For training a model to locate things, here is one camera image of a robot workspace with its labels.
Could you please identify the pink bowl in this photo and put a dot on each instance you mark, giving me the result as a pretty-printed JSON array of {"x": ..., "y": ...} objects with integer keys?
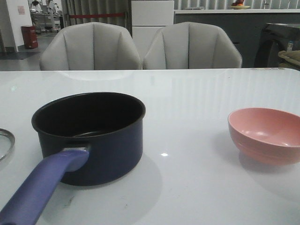
[{"x": 266, "y": 135}]

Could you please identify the glass lid blue knob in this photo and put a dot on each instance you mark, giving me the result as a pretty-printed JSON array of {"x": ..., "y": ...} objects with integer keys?
[{"x": 7, "y": 146}]

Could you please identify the dark blue saucepan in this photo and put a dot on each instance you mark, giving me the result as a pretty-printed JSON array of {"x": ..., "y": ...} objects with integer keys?
[{"x": 86, "y": 139}]

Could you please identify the right grey chair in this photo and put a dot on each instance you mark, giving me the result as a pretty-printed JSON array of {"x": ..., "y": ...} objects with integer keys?
[{"x": 191, "y": 45}]

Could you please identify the grey chair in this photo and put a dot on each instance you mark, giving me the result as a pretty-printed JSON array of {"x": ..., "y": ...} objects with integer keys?
[
  {"x": 91, "y": 46},
  {"x": 191, "y": 45}
]

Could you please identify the left grey chair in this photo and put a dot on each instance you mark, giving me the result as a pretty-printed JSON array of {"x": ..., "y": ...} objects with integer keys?
[{"x": 91, "y": 46}]

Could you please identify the white cabinet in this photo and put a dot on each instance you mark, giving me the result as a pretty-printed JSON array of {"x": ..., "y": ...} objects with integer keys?
[{"x": 147, "y": 17}]

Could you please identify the grey counter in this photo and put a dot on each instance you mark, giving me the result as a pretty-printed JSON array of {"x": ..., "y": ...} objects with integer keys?
[{"x": 243, "y": 26}]

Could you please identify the fruit plate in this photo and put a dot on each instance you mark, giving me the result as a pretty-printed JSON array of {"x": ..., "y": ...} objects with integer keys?
[{"x": 239, "y": 4}]

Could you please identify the red bin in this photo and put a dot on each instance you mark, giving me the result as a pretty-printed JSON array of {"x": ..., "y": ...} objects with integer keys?
[{"x": 29, "y": 37}]

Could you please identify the dark appliance right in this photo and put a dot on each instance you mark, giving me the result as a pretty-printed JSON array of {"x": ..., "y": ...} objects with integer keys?
[{"x": 276, "y": 37}]

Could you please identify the beige cushion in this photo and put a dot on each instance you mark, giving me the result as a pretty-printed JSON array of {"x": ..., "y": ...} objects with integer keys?
[{"x": 289, "y": 59}]

